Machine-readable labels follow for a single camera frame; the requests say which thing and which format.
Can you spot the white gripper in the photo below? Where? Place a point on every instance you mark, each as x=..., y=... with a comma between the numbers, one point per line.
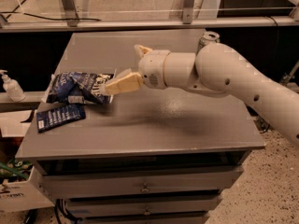
x=151, y=67

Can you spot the blue chip bag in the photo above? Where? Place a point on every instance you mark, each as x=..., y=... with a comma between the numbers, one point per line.
x=77, y=88

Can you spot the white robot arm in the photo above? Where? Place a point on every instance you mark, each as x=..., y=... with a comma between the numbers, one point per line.
x=216, y=70

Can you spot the blue rxbar blueberry wrapper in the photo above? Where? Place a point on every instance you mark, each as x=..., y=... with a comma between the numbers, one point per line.
x=56, y=117

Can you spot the silver soda can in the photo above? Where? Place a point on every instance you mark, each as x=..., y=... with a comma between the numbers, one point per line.
x=206, y=38

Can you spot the grey drawer cabinet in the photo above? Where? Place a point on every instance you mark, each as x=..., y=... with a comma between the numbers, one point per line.
x=149, y=157

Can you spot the white pump sanitizer bottle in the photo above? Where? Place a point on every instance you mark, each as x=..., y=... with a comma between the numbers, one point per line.
x=12, y=87

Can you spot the white cardboard box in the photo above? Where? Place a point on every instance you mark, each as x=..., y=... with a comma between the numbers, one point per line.
x=22, y=189

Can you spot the left metal bracket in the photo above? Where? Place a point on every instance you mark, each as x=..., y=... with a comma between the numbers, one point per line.
x=70, y=13

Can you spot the metal bracket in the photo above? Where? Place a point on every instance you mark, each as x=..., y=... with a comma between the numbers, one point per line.
x=70, y=13
x=187, y=11

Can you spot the right metal bracket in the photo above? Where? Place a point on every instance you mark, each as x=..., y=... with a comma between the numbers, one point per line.
x=187, y=11

